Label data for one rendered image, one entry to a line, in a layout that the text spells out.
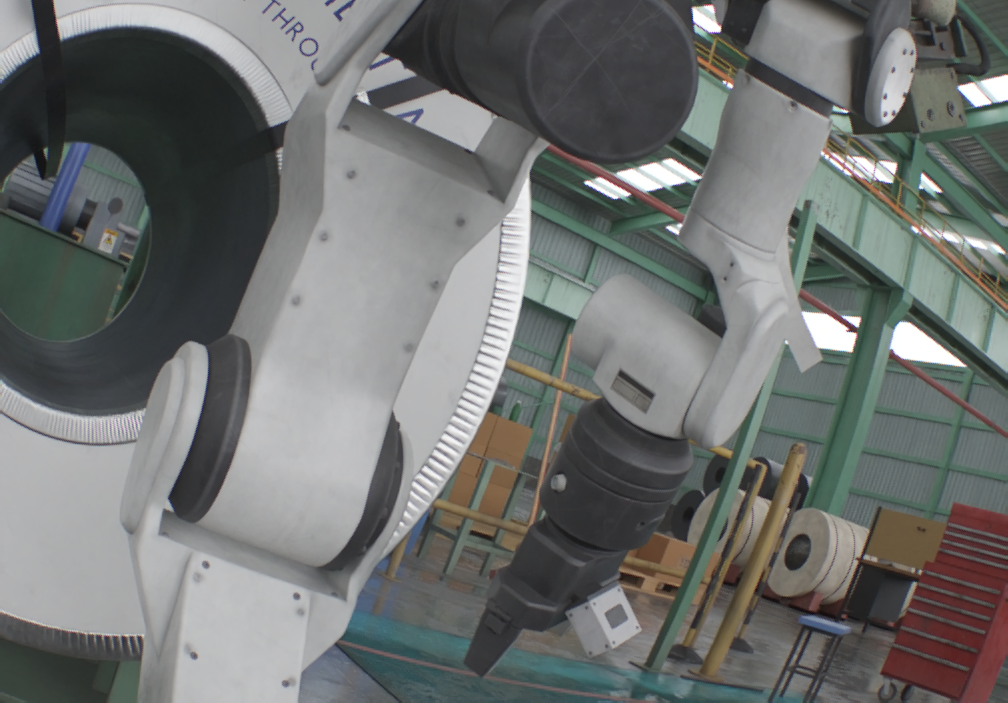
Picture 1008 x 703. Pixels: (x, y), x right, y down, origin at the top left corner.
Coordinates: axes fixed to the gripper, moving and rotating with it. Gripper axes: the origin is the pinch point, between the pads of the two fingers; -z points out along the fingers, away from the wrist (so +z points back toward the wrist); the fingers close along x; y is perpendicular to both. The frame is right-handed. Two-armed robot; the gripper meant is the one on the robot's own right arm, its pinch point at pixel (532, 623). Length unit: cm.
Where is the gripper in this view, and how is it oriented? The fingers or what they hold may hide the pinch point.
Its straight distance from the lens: 82.9
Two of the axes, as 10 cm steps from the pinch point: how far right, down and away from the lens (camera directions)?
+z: 3.6, -8.5, -3.8
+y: -7.1, -5.2, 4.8
